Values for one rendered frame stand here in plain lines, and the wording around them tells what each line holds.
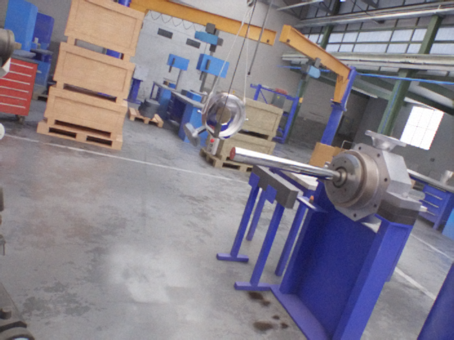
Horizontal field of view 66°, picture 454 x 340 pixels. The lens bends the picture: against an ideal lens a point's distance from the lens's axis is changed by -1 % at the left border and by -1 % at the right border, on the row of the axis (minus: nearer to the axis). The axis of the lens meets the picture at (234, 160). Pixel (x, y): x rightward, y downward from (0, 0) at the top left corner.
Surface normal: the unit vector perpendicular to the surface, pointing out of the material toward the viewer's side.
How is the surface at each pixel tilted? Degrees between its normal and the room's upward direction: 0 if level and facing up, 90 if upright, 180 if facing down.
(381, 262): 90
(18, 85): 90
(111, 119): 90
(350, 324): 90
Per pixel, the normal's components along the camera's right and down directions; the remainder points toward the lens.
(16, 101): 0.63, 0.33
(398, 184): 0.37, 0.29
